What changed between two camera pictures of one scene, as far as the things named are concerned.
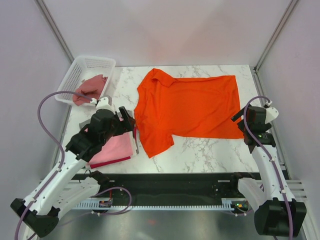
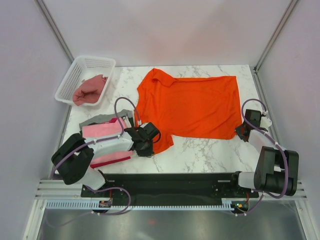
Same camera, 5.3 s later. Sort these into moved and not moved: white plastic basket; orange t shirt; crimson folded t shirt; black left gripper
Moved: black left gripper
Not moved: white plastic basket; crimson folded t shirt; orange t shirt
